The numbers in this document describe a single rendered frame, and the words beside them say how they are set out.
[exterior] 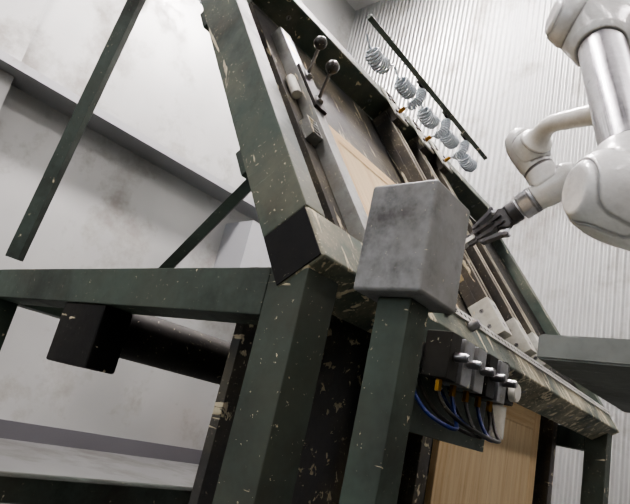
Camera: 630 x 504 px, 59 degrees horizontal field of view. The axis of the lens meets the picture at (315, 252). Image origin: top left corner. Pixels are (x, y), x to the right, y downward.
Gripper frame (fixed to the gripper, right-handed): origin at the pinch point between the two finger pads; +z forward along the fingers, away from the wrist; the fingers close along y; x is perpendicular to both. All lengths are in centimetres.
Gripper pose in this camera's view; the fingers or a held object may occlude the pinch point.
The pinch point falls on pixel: (467, 242)
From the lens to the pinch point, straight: 200.0
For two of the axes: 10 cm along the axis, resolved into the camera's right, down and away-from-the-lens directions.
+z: -7.5, 5.5, 3.7
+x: -6.1, -3.6, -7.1
